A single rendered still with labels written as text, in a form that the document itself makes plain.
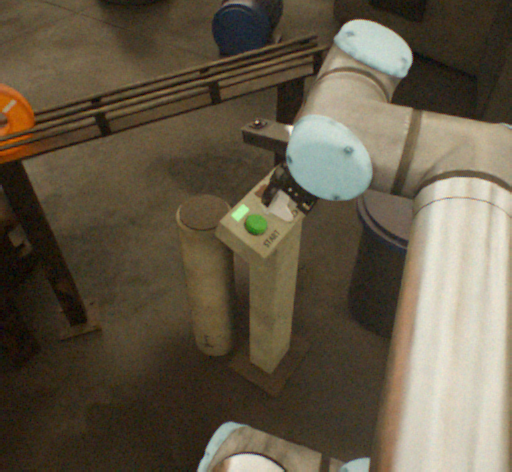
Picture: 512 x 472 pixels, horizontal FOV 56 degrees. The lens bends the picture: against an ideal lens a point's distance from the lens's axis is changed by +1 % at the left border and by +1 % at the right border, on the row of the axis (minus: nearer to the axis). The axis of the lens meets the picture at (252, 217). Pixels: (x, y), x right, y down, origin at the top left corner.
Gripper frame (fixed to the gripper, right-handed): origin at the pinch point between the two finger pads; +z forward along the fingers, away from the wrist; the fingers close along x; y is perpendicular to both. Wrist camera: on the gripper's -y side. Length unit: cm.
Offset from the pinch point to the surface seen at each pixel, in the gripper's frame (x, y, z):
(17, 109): -11, -50, 12
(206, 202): 6.0, -13.4, 20.2
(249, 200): 3.6, -4.2, 6.7
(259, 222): 0.2, 0.4, 5.6
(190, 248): -2.6, -9.6, 25.5
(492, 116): 133, 33, 38
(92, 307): -10, -30, 81
